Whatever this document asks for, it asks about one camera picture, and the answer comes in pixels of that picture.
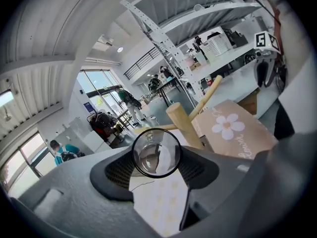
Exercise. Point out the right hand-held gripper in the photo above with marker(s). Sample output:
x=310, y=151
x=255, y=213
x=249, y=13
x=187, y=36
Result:
x=263, y=42

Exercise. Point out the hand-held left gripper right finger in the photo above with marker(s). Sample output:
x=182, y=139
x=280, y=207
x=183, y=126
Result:
x=235, y=187

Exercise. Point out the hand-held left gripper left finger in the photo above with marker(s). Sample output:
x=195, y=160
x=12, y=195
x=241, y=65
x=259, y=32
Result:
x=74, y=195

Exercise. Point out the clear glass cup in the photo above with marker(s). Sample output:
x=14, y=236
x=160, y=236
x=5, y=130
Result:
x=148, y=157

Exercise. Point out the wooden mug tree stand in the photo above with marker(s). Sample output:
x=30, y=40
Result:
x=180, y=123

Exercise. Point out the person's right forearm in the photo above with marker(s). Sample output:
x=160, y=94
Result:
x=277, y=33

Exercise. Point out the table with checkered cloth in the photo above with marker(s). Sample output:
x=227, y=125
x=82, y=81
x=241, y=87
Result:
x=247, y=137

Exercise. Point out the white perforated board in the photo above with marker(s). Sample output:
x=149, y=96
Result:
x=215, y=46

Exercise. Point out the white counter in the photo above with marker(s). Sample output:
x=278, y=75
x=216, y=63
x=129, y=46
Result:
x=81, y=137

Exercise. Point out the pink mug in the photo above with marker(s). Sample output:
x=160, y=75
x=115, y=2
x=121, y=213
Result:
x=189, y=62

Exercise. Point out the white metal shelf rack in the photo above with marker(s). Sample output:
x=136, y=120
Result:
x=173, y=48

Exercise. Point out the black table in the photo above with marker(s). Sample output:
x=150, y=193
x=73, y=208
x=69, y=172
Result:
x=171, y=82

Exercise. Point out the black railing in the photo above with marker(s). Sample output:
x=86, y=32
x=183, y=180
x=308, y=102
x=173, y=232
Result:
x=142, y=61

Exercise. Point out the round ceiling light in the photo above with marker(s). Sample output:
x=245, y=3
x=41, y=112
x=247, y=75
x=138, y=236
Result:
x=120, y=49

